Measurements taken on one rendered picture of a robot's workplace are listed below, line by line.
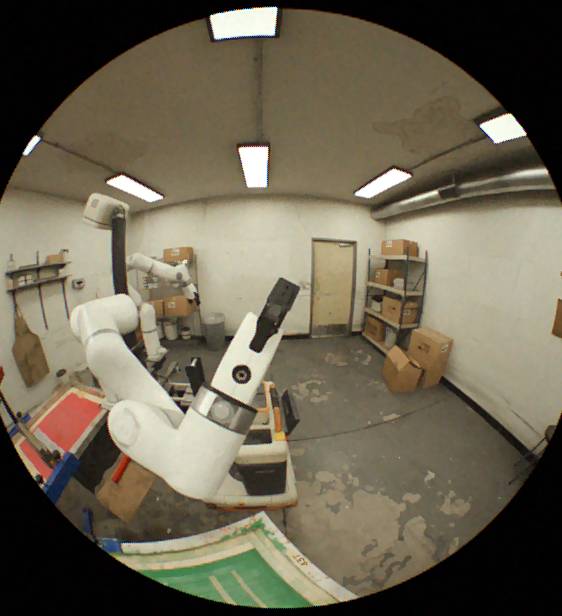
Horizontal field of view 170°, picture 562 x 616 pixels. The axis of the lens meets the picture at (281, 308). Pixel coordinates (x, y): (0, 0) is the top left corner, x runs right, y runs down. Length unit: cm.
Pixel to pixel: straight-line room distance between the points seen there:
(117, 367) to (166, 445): 17
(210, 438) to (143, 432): 8
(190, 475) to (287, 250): 369
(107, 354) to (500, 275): 301
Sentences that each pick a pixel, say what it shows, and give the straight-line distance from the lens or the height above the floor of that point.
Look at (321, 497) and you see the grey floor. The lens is 175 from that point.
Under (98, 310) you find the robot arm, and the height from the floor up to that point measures 158.
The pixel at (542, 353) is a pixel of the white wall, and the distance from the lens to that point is 271.
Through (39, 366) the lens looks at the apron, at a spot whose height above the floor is 70.
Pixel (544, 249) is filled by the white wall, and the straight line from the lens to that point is 271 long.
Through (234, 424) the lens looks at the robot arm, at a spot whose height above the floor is 149.
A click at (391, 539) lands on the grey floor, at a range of 181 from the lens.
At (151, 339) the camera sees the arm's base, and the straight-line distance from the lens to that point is 117.
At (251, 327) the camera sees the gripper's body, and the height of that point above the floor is 157.
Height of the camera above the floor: 164
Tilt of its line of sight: 14 degrees down
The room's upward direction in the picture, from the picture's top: straight up
